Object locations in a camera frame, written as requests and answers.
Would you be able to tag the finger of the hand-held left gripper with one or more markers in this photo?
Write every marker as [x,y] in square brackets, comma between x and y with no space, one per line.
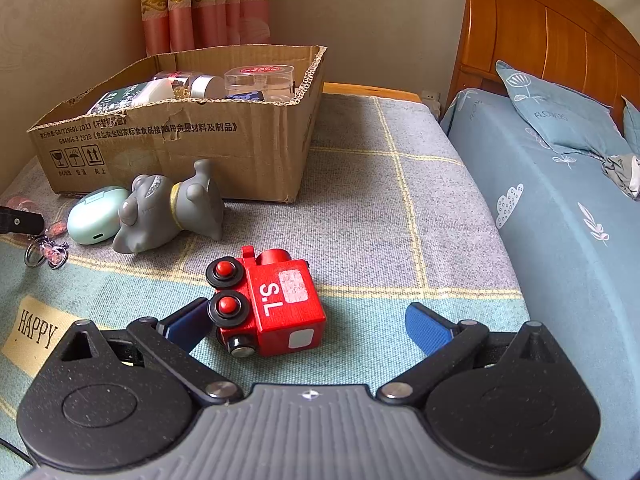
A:
[22,221]

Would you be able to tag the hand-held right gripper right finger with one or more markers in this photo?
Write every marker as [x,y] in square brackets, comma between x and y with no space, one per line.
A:
[425,329]

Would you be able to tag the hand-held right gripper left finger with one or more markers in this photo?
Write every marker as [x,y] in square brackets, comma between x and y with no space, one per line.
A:
[182,327]

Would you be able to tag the green white wipes canister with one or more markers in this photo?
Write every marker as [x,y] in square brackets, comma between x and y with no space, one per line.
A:
[125,96]

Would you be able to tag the cardboard box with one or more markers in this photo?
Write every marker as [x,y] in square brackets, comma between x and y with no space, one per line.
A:
[200,160]

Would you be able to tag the yellow capsule bottle silver cap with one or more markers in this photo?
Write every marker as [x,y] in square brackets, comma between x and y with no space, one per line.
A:
[200,85]

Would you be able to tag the clear plastic box red label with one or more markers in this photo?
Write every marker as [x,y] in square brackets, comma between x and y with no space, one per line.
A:
[260,82]

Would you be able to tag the mint green earbuds case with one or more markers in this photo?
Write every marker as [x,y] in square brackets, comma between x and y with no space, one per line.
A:
[92,215]

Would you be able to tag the plaid blanket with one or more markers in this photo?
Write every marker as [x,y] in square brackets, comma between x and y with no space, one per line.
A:
[375,210]

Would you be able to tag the blue floral bed sheet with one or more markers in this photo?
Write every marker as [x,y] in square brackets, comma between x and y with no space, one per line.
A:
[560,285]

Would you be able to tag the large blue floral pillow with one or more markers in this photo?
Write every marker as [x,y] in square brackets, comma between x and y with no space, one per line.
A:
[555,115]

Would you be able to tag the crumpled grey cloth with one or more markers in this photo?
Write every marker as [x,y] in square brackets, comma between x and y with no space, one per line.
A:
[625,175]

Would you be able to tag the pink patterned curtain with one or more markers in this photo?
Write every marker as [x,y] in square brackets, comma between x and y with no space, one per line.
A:
[205,10]

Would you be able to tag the wooden headboard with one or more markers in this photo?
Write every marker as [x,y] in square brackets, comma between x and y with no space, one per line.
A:
[540,25]

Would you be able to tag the white wall socket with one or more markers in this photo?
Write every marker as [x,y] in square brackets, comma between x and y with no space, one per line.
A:
[431,101]

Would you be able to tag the wooden bed frame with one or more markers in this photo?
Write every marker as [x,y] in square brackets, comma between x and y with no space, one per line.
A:
[370,91]

